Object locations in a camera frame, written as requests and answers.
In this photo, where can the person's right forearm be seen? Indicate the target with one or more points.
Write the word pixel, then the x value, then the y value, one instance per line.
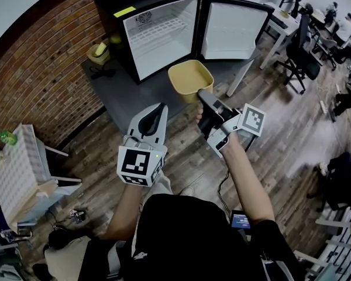
pixel 245 180

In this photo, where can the dark grey table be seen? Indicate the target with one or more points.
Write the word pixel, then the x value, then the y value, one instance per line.
pixel 120 95

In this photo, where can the person's right hand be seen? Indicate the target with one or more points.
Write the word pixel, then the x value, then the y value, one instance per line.
pixel 199 116

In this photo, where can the white power strip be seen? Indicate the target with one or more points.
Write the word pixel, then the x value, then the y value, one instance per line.
pixel 323 106

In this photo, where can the person's left forearm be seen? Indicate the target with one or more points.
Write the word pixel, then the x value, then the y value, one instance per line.
pixel 125 209

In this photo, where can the white metal rack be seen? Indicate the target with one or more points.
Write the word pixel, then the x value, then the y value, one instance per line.
pixel 339 239

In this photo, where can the small device with blue screen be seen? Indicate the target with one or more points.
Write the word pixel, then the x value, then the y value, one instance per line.
pixel 240 220

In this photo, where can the green plastic bottle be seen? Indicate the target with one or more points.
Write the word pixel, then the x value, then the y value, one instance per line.
pixel 7 137

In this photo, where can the pale chair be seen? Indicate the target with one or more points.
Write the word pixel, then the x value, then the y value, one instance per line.
pixel 329 50

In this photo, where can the yellow plastic container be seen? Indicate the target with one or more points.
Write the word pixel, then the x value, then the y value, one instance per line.
pixel 190 75

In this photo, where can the black bag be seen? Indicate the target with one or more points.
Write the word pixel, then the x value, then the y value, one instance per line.
pixel 65 239

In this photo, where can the white desk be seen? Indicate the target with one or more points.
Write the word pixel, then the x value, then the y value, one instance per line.
pixel 278 32

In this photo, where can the black fridge door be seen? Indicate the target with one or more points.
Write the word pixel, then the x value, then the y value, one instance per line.
pixel 234 31

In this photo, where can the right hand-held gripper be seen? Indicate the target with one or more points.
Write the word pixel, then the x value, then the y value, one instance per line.
pixel 222 127

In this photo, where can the white side table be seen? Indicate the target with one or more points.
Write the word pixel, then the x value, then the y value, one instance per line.
pixel 61 168

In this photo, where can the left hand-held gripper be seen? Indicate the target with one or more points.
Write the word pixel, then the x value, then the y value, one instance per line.
pixel 134 164

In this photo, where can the black office chair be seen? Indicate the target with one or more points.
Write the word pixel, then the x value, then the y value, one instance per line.
pixel 302 54

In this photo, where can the beige bag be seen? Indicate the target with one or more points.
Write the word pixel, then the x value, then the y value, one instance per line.
pixel 67 262

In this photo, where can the person's beige trousers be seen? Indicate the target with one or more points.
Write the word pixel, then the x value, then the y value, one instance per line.
pixel 161 186

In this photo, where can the yellow sticky note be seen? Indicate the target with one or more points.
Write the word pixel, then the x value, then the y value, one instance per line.
pixel 124 11

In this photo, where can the white grid storage box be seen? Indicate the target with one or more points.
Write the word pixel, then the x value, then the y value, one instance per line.
pixel 17 171

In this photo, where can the person's light shoe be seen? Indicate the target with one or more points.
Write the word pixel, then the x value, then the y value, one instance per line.
pixel 187 190

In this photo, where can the small yellow basket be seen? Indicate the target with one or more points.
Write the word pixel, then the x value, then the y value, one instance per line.
pixel 99 53

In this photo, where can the person's black shirt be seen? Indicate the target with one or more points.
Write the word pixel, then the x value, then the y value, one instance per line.
pixel 193 239

